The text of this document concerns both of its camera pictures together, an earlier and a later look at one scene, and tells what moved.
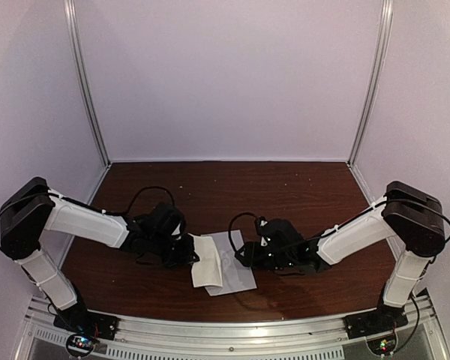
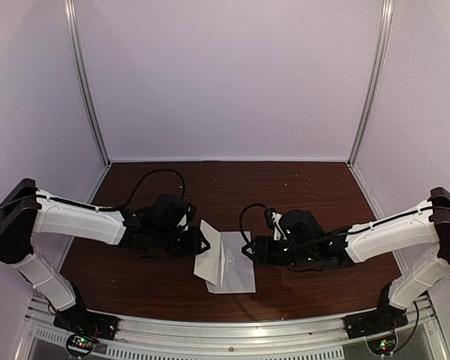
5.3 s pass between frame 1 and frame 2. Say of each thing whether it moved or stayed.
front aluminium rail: stayed
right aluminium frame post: stayed
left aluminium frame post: stayed
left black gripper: moved
